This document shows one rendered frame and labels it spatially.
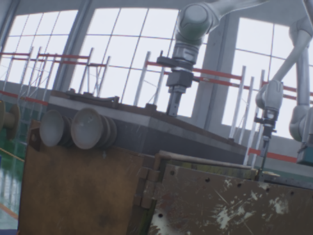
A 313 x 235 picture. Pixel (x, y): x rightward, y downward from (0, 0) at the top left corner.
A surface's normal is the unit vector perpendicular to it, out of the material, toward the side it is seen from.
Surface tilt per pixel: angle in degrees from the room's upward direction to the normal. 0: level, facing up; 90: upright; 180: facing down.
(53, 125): 90
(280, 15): 90
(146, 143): 90
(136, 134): 90
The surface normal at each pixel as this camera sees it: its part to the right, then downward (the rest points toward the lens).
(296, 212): 0.07, -0.04
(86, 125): -0.44, -0.16
